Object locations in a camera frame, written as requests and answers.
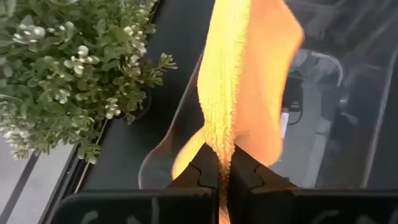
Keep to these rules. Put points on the black aluminium table frame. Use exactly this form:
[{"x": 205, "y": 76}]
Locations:
[{"x": 73, "y": 174}]

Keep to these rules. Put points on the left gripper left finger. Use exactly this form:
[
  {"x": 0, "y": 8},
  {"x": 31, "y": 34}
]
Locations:
[{"x": 155, "y": 208}]

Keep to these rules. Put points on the clear plastic bin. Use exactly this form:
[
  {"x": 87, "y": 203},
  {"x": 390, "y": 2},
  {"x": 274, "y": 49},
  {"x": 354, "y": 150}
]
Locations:
[{"x": 326, "y": 140}]

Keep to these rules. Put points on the artificial green potted plant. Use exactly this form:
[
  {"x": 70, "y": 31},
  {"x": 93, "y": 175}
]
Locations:
[{"x": 68, "y": 68}]

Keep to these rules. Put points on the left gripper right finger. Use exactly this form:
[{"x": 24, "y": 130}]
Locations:
[{"x": 295, "y": 208}]

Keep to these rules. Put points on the orange microfiber towel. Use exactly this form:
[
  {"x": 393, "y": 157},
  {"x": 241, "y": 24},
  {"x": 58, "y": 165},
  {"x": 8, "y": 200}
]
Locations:
[{"x": 248, "y": 77}]

